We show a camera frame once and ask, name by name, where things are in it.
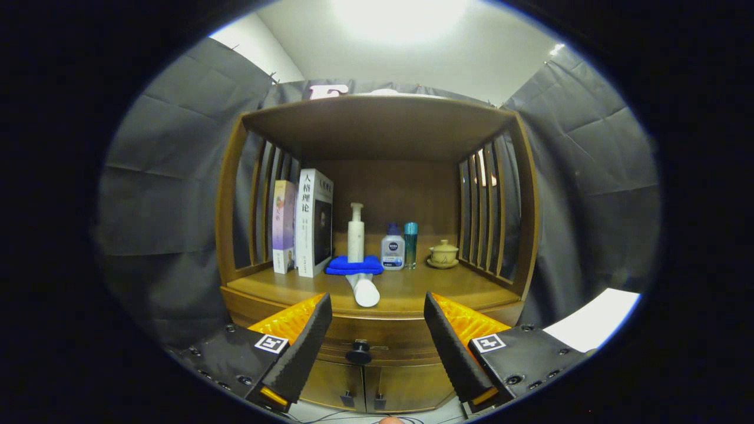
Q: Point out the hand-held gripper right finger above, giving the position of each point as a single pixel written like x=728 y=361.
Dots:
x=456 y=359

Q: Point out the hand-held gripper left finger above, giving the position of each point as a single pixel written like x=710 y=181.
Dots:
x=300 y=359

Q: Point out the black drawer knob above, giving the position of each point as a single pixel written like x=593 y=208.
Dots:
x=358 y=353

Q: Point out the wooden drawer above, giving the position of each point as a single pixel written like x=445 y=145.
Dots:
x=383 y=330

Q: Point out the white tube with green print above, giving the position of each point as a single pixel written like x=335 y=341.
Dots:
x=365 y=291

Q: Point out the wooden cabinet door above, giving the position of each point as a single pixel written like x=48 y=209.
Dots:
x=333 y=383
x=406 y=386

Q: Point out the wooden countertop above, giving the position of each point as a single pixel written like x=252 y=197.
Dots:
x=412 y=288

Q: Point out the brown wooden cabinet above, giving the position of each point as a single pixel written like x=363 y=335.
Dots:
x=400 y=194

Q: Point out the blue folded towel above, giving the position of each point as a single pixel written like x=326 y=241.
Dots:
x=339 y=266

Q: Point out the beige lidded teacup with saucer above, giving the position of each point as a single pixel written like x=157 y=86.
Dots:
x=443 y=254

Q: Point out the teal bottle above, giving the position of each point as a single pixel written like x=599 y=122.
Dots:
x=410 y=244

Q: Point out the white bottle with blue cap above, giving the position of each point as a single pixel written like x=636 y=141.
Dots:
x=392 y=253

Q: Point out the thick white book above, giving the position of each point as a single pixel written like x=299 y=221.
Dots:
x=304 y=229

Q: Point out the white pump bottle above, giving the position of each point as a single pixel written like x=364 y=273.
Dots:
x=356 y=241

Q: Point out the purple book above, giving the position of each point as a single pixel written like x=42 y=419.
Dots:
x=284 y=229

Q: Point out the white board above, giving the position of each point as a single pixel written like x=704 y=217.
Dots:
x=595 y=321

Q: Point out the black backdrop cloth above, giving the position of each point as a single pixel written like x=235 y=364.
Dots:
x=171 y=206

